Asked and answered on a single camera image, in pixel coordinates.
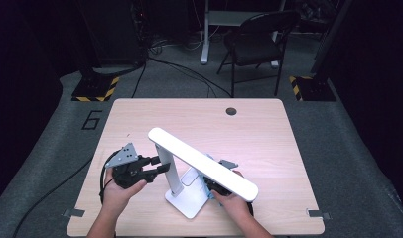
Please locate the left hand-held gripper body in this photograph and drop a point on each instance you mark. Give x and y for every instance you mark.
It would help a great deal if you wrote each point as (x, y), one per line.
(125, 157)

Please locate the person's right hand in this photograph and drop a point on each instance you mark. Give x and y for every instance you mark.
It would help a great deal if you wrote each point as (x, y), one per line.
(234, 206)

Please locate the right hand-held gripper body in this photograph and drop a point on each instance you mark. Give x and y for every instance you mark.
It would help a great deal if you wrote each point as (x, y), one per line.
(227, 163)

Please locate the white desk frame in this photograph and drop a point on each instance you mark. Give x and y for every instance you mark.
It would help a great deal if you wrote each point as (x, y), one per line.
(205, 39)

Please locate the black stand with striped base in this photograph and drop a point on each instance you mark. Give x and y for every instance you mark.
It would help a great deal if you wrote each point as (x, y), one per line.
(315, 89)
(93, 87)

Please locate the black folding chair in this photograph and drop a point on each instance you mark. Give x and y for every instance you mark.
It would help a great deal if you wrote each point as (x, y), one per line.
(255, 49)

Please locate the dark equipment cabinet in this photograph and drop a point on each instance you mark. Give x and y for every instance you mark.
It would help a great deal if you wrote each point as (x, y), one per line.
(123, 33)

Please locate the person's left hand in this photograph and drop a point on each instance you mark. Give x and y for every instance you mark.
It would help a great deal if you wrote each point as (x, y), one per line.
(115, 196)

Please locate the grey tape piece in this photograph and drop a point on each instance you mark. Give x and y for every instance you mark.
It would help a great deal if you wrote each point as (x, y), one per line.
(73, 213)
(318, 214)

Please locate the white desk lamp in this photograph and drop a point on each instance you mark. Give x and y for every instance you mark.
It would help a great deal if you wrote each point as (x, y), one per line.
(202, 163)

